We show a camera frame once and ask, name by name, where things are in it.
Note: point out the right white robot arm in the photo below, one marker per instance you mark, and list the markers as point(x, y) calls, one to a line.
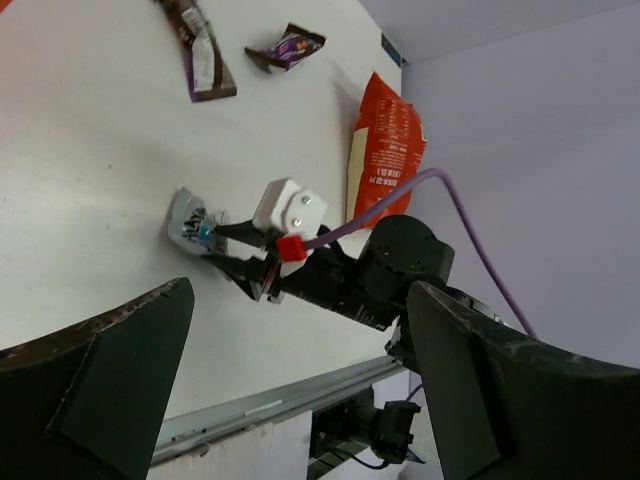
point(370, 289)

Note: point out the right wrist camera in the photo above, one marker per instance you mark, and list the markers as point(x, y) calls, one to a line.
point(289, 209)

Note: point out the large red chip bag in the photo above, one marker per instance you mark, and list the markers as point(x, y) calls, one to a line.
point(387, 148)

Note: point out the aluminium table frame rail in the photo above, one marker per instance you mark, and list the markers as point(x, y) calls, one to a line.
point(183, 434)

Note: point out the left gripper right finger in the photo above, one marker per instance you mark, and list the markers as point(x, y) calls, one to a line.
point(504, 405)

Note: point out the purple brown snack wrapper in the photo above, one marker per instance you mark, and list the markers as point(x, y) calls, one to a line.
point(295, 45)

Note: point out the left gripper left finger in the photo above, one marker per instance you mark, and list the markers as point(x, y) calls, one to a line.
point(88, 401)

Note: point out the blue label sticker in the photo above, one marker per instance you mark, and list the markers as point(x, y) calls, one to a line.
point(392, 51)

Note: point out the silver blue snack packet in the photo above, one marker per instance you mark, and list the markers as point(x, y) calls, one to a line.
point(192, 225)

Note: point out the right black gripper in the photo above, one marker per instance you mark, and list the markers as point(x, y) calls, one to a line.
point(329, 279)

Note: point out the brown white snack wrapper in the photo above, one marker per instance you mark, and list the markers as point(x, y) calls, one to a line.
point(208, 75)

